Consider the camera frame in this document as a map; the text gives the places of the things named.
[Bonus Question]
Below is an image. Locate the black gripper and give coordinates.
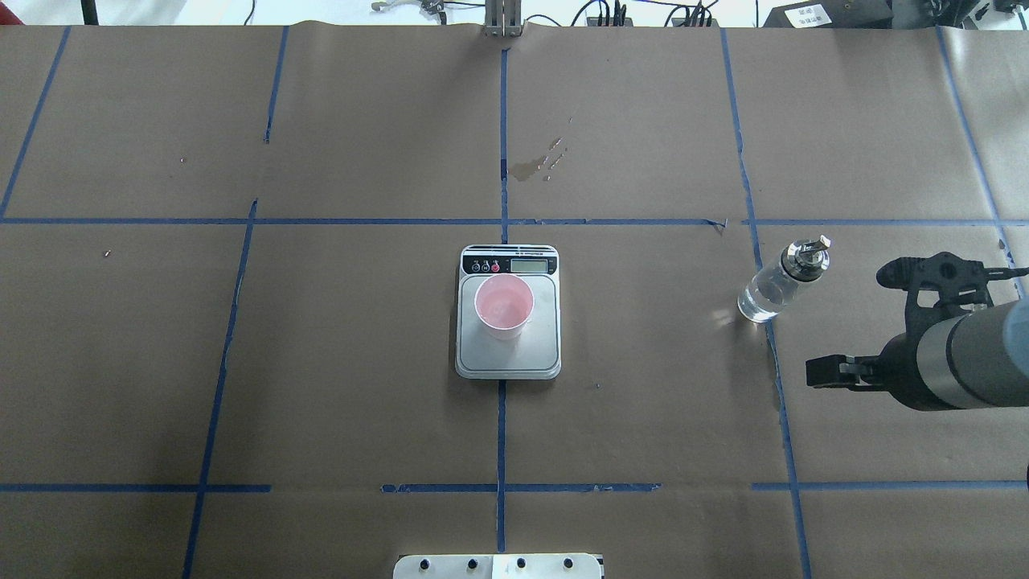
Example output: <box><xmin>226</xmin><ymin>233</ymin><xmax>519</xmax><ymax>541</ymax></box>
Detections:
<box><xmin>807</xmin><ymin>334</ymin><xmax>925</xmax><ymax>407</ymax></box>

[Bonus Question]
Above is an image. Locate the clear glass sauce bottle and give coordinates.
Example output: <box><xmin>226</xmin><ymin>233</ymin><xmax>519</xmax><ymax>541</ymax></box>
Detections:
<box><xmin>736</xmin><ymin>236</ymin><xmax>833</xmax><ymax>323</ymax></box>

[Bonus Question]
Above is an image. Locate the pink plastic cup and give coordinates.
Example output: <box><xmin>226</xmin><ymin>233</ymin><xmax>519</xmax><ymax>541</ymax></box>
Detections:
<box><xmin>474</xmin><ymin>273</ymin><xmax>535</xmax><ymax>341</ymax></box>

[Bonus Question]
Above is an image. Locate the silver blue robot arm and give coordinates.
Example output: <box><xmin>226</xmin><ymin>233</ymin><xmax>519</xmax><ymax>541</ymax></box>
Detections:
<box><xmin>806</xmin><ymin>300</ymin><xmax>1028</xmax><ymax>412</ymax></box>

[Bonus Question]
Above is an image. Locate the silver digital kitchen scale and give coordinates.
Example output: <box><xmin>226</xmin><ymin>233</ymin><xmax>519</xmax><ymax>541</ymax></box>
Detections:
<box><xmin>453</xmin><ymin>244</ymin><xmax>563</xmax><ymax>379</ymax></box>

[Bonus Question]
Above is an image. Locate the black box white label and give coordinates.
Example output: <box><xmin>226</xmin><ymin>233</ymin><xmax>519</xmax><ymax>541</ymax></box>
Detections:
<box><xmin>760</xmin><ymin>1</ymin><xmax>894</xmax><ymax>29</ymax></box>

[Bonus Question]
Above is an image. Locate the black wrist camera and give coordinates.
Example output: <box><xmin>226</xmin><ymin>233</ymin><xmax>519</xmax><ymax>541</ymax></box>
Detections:
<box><xmin>875</xmin><ymin>252</ymin><xmax>1028</xmax><ymax>337</ymax></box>

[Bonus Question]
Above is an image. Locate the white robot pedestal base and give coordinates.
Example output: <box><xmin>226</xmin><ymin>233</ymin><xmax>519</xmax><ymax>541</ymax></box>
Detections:
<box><xmin>392</xmin><ymin>552</ymin><xmax>606</xmax><ymax>578</ymax></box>

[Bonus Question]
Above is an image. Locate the aluminium frame post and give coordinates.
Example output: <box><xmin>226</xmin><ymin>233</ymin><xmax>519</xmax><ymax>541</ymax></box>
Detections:
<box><xmin>484</xmin><ymin>0</ymin><xmax>524</xmax><ymax>38</ymax></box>

